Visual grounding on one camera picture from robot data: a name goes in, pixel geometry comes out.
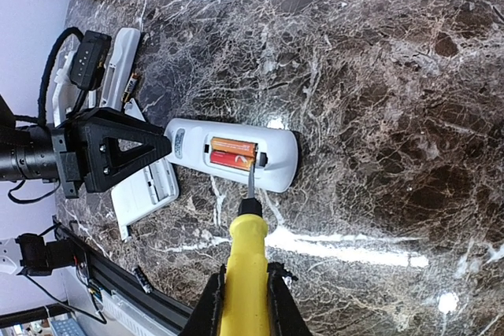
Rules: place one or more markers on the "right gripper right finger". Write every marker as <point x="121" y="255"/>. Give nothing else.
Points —
<point x="284" y="317"/>

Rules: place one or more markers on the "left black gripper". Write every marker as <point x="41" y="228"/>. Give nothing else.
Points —
<point x="118" y="145"/>

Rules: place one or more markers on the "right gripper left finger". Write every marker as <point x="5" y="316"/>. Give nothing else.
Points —
<point x="205" y="319"/>

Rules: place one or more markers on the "yellow handled screwdriver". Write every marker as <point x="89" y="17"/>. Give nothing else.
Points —
<point x="246" y="307"/>

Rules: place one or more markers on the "black gold AAA battery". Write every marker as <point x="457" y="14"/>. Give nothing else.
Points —
<point x="130" y="88"/>

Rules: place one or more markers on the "white remote with display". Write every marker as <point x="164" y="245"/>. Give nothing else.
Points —
<point x="118" y="70"/>

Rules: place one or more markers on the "white remote control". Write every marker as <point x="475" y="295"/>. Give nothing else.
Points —
<point x="276" y="159"/>
<point x="143" y="193"/>

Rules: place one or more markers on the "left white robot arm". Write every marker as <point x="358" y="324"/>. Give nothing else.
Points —
<point x="27" y="152"/>

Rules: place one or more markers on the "orange battery in remote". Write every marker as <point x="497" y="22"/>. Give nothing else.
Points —
<point x="234" y="146"/>

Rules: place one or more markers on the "red battery in remote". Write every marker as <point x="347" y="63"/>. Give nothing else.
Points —
<point x="231" y="160"/>

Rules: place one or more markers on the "blue perforated basket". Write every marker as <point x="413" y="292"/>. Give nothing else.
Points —
<point x="66" y="327"/>

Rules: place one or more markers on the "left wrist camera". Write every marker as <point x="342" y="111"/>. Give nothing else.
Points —
<point x="86" y="69"/>

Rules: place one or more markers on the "white slotted cable duct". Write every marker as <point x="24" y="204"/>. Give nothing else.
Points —
<point x="134" y="320"/>

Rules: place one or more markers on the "black front table rail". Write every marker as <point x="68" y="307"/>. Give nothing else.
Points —
<point x="166" y="311"/>

